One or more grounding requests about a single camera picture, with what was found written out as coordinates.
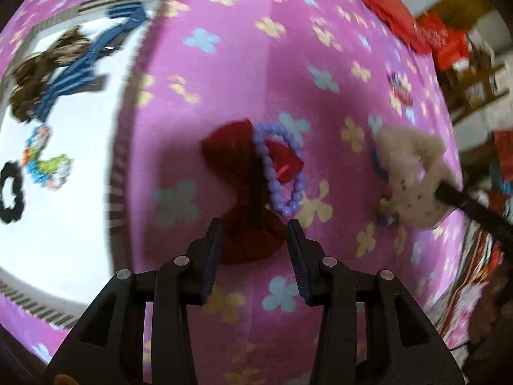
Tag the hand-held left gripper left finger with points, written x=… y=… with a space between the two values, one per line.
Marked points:
x=210 y=264

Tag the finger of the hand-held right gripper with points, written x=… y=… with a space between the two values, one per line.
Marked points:
x=477 y=212

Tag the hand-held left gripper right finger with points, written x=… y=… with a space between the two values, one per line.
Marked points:
x=300 y=264

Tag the white dotted organza scrunchie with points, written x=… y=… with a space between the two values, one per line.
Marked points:
x=408 y=168

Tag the red velvet bow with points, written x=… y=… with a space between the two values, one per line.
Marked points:
x=236 y=148

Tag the chevron striped box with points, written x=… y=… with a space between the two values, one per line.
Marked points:
x=72 y=208

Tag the black scrunchie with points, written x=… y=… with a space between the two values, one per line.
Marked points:
x=10 y=208

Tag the blue striped ribbon bow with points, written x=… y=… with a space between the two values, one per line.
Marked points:
x=76 y=76

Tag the leopard print bow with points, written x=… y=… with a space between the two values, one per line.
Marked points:
x=40 y=72

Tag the striped colourful cloth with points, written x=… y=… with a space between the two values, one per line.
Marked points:
x=473 y=268

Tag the wooden chair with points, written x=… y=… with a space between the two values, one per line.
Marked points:
x=477 y=88

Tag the red shopping bag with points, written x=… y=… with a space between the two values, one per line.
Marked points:
x=449 y=44

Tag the pink floral bedsheet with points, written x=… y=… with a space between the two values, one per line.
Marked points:
x=240 y=48

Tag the red ruffled pillow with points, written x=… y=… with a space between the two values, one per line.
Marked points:
x=384 y=4

